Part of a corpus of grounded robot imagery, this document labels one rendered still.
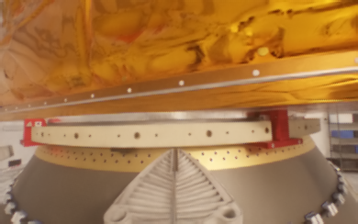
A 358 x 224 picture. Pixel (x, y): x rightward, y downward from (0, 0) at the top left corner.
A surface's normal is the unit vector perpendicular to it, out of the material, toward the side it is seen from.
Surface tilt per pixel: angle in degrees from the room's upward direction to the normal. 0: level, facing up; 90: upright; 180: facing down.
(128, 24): 108
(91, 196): 62
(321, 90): 90
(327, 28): 133
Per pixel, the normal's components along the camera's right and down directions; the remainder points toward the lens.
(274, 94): -0.37, -0.05
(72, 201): -0.24, -0.52
